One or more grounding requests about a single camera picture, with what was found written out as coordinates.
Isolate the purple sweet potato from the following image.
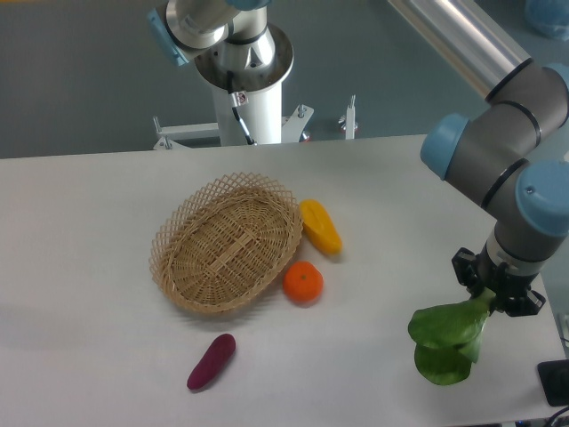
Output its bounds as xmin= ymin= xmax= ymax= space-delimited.
xmin=187 ymin=334 xmax=236 ymax=391

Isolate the blue plastic bag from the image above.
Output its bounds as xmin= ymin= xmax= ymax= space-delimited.
xmin=525 ymin=0 xmax=568 ymax=41

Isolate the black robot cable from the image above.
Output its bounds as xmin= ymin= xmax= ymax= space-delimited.
xmin=226 ymin=70 xmax=256 ymax=146

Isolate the green leafy vegetable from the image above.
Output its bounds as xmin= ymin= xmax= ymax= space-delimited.
xmin=407 ymin=290 xmax=495 ymax=386

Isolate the woven wicker basket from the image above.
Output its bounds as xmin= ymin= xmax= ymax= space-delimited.
xmin=149 ymin=173 xmax=303 ymax=315

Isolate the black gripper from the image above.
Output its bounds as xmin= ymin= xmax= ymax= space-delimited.
xmin=452 ymin=248 xmax=546 ymax=317

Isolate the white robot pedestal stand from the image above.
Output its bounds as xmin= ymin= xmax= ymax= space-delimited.
xmin=152 ymin=86 xmax=360 ymax=151

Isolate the orange tangerine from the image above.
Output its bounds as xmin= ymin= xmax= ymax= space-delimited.
xmin=283 ymin=261 xmax=324 ymax=304

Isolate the black device at edge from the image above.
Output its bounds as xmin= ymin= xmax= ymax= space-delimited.
xmin=537 ymin=359 xmax=568 ymax=407

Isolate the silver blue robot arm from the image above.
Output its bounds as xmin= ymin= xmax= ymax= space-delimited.
xmin=148 ymin=1 xmax=568 ymax=317

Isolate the yellow papaya half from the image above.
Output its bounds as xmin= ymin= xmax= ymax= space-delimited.
xmin=300 ymin=199 xmax=343 ymax=255

